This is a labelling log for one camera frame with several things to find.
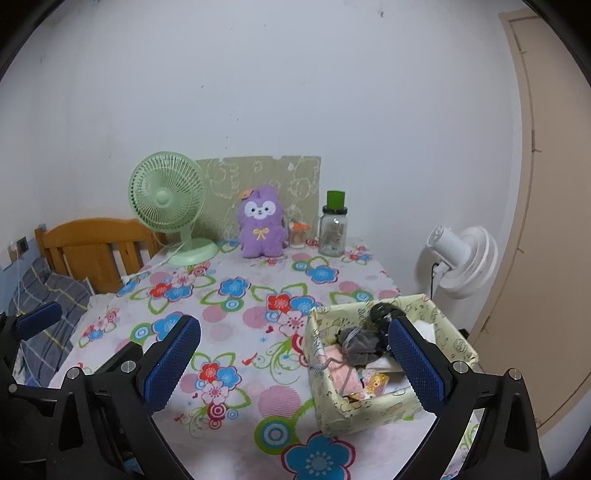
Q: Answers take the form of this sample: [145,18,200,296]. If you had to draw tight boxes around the cotton swab jar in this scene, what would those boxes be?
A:
[288,220,310,250]

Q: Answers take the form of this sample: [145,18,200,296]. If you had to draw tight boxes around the white fan power cable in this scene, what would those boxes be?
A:
[121,242,185,283]

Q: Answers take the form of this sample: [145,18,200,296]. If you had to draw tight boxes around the cartoon tissue pack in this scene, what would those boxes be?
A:
[348,371,393,402]

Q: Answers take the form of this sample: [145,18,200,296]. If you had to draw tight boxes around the pink packet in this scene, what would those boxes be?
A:
[323,346,368,398]

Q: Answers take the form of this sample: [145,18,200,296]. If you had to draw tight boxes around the green desk fan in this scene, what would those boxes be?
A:
[128,151,219,266]

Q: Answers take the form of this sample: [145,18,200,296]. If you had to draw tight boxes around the purple plush toy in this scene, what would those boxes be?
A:
[238,185,286,259]

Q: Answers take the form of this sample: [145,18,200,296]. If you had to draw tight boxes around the glass jar with green lid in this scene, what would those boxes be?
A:
[318,190,348,258]

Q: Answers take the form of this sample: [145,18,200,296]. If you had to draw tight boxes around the black plastic bag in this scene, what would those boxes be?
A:
[369,302,409,326]

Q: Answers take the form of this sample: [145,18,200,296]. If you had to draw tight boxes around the white fan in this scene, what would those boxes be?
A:
[414,224,499,301]

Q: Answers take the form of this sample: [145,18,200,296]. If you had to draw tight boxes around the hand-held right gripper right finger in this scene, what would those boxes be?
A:
[388,318,550,480]

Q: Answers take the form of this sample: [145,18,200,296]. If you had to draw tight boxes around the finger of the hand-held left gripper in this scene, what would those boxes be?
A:
[0,302,64,344]
[90,340,145,376]

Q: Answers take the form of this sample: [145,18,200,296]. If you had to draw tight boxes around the printed cardboard board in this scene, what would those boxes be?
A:
[194,156,321,243]

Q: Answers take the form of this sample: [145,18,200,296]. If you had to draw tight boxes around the grey plaid pillow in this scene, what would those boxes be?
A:
[9,257,93,388]

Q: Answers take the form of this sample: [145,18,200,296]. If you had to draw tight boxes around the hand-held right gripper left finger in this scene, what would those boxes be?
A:
[53,315,202,480]

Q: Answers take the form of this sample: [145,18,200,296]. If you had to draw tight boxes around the yellow printed box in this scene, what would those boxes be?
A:
[307,294,479,438]

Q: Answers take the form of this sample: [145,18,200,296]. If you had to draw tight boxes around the grey socks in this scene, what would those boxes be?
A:
[336,325,393,368]

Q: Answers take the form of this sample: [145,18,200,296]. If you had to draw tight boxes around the beige door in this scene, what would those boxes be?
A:
[462,9,591,435]

